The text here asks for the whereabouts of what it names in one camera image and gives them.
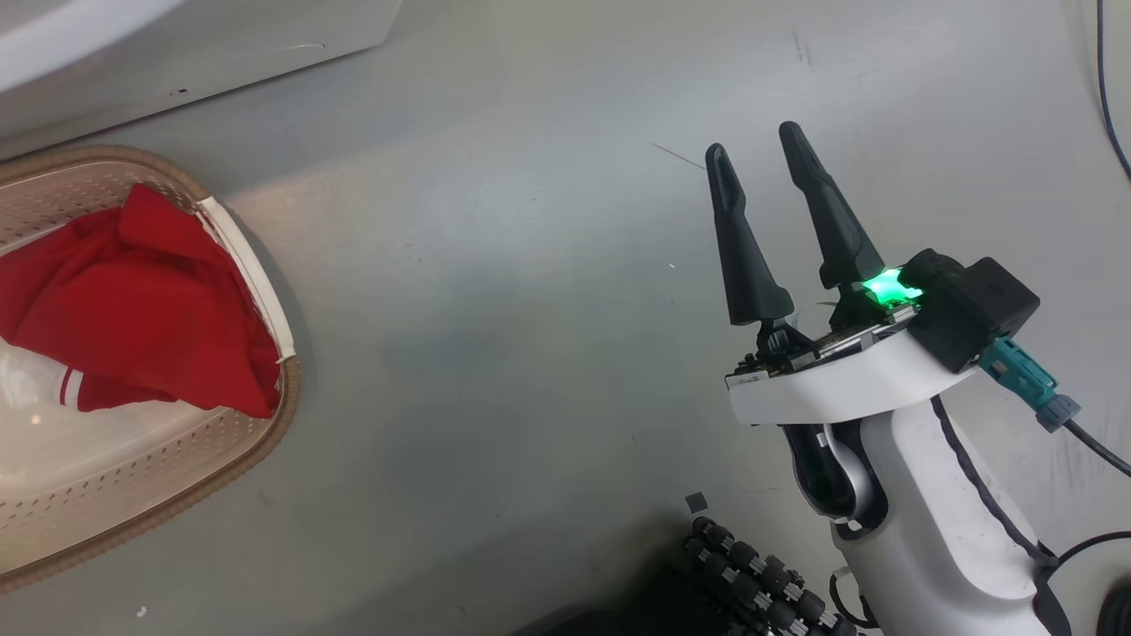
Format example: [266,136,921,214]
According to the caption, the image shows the black floor cable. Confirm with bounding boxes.
[1095,0,1131,184]

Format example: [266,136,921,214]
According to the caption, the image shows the teal plug right camera cable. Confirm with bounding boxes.
[978,339,1131,479]

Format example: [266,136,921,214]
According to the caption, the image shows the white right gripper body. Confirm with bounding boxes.
[725,281,978,428]

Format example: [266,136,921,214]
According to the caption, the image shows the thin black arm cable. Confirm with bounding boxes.
[930,396,1131,571]

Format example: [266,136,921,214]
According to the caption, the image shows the cream perforated laundry basket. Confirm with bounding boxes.
[0,145,302,594]

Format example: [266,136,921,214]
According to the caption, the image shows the white washing machine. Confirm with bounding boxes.
[0,0,404,162]

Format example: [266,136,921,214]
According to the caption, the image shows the red garment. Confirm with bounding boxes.
[0,183,283,420]

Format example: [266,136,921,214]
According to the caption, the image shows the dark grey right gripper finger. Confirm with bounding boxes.
[778,121,885,291]
[704,143,795,327]

